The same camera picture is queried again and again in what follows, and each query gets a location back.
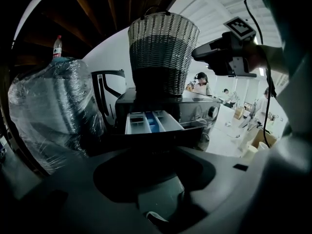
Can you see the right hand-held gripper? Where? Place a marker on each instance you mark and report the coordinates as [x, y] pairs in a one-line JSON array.
[[219, 55]]

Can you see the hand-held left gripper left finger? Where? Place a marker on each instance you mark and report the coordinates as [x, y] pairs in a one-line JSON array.
[[122, 177]]

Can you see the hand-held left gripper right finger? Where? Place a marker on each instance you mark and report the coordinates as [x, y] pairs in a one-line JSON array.
[[190, 172]]

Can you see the white and blue detergent drawer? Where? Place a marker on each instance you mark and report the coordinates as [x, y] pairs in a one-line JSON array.
[[168, 125]]

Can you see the person's right forearm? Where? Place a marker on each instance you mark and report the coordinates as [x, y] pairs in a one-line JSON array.
[[270, 57]]

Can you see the person's white shoe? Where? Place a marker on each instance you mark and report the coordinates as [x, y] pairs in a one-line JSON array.
[[157, 216]]

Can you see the white and grey woven basket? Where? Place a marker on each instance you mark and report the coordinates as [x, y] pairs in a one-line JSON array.
[[162, 57]]

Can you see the small cardboard box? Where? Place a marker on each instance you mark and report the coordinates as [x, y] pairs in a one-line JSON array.
[[239, 112]]

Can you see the dark grey washing machine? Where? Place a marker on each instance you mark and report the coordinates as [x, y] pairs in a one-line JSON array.
[[195, 111]]

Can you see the open cardboard box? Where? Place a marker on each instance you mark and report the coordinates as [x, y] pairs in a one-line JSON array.
[[264, 139]]

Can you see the person's green shirt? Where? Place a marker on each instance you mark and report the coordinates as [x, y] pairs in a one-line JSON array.
[[292, 13]]

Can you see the black framed white panel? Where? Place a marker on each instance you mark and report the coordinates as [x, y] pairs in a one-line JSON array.
[[102, 94]]

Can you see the plastic-wrapped bulky object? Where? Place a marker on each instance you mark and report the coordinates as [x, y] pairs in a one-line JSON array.
[[53, 111]]

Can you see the clear red-capped plastic bottle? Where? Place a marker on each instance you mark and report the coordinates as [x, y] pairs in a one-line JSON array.
[[57, 47]]

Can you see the dark wooden staircase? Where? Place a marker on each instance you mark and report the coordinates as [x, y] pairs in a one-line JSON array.
[[73, 13]]

